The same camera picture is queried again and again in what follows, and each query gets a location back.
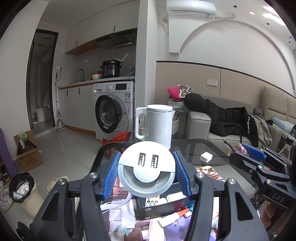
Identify black padded jacket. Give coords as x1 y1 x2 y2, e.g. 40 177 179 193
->
183 93 259 147

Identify dark door frame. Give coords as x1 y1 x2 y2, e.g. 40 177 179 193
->
26 29 59 130

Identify open cardboard box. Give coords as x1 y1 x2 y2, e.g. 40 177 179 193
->
14 130 44 172

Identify white air conditioner hose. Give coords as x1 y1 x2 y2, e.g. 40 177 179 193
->
162 12 171 35

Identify white bucket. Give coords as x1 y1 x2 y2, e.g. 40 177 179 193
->
35 107 50 122

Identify light blue pillow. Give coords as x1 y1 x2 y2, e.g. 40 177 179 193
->
272 117 296 133

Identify white kitchen base cabinet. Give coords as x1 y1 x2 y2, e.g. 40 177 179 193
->
58 83 97 136

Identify black cardboard box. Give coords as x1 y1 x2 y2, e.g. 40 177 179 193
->
135 191 197 220

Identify pink hat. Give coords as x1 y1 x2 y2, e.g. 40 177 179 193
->
168 86 183 101

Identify beige slipper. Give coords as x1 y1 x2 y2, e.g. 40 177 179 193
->
47 176 70 192

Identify woven wicker basket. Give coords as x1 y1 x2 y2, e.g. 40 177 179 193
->
139 111 181 141

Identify white air conditioner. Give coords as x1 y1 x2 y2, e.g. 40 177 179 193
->
166 0 216 19

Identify white washing machine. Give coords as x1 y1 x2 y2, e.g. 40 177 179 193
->
93 81 136 141

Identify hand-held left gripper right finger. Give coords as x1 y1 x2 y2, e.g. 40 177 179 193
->
172 151 270 241

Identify red gift box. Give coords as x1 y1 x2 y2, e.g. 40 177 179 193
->
102 132 132 145

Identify white electric kettle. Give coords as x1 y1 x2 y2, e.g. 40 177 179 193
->
135 104 176 150

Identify flat mop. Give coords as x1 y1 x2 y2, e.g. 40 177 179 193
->
55 72 67 132

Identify purple bag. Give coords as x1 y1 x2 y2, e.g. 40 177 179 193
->
0 128 19 176

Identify silver round USB socket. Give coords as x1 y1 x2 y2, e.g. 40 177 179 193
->
117 141 176 198

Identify grey sofa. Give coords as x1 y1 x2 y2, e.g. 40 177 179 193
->
186 87 296 153

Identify white charger plug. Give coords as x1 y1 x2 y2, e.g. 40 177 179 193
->
200 152 215 163

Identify white wall cabinets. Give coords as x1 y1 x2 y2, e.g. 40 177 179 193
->
65 2 139 55

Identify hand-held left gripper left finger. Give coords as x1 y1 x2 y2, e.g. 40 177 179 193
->
32 151 123 241

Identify grey clothes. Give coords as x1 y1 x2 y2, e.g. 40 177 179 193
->
251 108 281 149

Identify white card with coloured dots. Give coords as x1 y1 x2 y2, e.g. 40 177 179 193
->
144 196 161 208

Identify person's right hand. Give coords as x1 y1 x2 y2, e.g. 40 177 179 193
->
262 200 281 229

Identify shoe rack with shoes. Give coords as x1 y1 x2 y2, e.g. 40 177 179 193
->
0 162 14 212

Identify range hood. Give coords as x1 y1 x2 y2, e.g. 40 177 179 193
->
97 30 137 48

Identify plastic bottle with red drink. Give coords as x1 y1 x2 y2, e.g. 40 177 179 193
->
279 136 296 160

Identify black pressure cooker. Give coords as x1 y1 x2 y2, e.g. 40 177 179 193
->
100 60 122 78

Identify beige trash bin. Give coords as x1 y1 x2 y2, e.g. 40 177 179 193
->
9 173 47 211

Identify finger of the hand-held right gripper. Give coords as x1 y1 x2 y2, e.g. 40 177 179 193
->
240 143 293 167
229 151 290 183

